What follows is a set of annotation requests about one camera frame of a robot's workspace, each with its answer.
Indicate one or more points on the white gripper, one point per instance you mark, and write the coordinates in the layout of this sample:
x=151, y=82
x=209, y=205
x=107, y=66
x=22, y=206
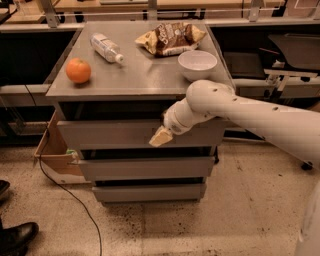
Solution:
x=172, y=122

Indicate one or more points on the grey top drawer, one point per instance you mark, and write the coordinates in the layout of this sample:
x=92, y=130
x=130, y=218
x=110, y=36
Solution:
x=134, y=134

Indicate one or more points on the grey drawer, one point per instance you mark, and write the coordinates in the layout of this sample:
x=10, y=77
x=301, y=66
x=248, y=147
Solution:
x=146, y=168
x=150, y=193
x=134, y=134

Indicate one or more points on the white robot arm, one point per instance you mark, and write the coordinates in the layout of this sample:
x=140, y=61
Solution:
x=293, y=130

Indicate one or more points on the grey middle drawer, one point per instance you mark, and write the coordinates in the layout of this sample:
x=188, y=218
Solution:
x=146, y=168

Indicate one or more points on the grey bottom drawer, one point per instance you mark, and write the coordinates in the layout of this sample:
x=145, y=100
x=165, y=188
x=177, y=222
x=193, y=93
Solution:
x=150, y=193

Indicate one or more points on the grey drawer cabinet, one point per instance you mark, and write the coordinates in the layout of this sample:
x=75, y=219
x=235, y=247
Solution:
x=141, y=87

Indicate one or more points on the white ceramic bowl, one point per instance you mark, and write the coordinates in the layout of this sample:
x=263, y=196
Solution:
x=196, y=64

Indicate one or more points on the brown chip bag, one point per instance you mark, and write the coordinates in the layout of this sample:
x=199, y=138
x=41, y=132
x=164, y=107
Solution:
x=169, y=39

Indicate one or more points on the cardboard box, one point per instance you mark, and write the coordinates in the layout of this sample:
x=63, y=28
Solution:
x=58, y=161

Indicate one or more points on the orange fruit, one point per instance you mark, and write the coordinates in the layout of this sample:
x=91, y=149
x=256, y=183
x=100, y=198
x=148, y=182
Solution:
x=78, y=70

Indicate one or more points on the clear plastic water bottle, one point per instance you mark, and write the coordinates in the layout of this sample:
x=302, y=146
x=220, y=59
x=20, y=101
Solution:
x=106, y=48

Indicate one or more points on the black leather shoe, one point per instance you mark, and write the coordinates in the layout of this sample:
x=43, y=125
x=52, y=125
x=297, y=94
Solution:
x=14, y=241

